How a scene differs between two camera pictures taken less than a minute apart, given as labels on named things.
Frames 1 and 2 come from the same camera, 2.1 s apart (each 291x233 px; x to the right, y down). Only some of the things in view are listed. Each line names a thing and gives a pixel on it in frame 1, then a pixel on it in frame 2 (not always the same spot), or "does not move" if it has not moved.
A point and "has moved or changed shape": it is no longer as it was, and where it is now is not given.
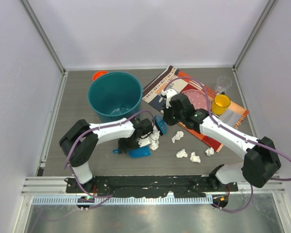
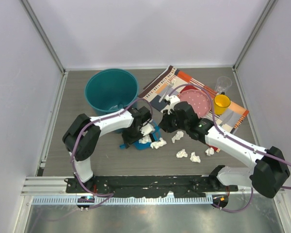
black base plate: x=136 y=186 does not move
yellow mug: x=219 y=104 does not move
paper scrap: x=181 y=154 does not move
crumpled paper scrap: x=194 y=158 does not move
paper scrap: x=180 y=134 does not move
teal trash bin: x=114 y=95 has moved or changed shape
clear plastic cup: x=223 y=82 does not move
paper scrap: x=154 y=144 has moved or changed shape
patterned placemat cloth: x=179 y=81 does not move
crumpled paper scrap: x=210 y=151 does not move
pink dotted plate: x=198 y=99 does not move
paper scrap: x=155 y=134 → x=156 y=144
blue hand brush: x=161 y=124 has moved or changed shape
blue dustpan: x=140 y=152 → x=156 y=136
